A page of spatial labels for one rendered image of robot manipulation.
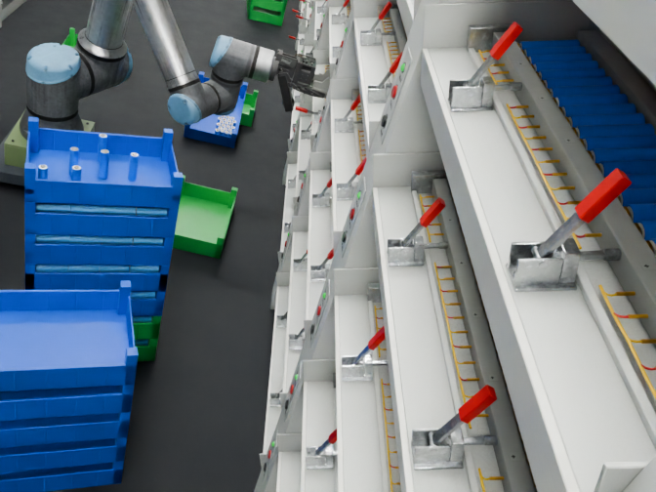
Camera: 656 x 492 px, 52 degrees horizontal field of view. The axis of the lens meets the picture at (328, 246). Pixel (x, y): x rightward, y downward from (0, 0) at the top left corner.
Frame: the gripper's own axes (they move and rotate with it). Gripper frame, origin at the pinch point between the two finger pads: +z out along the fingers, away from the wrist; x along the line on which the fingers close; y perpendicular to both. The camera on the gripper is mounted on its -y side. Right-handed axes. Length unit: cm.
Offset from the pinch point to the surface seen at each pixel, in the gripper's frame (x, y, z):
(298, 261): -50, -24, -3
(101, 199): -66, -9, -49
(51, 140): -50, -8, -64
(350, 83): -34.7, 18.2, -3.6
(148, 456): -90, -57, -27
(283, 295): -39, -46, -1
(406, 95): -104, 46, -9
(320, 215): -55, -6, -3
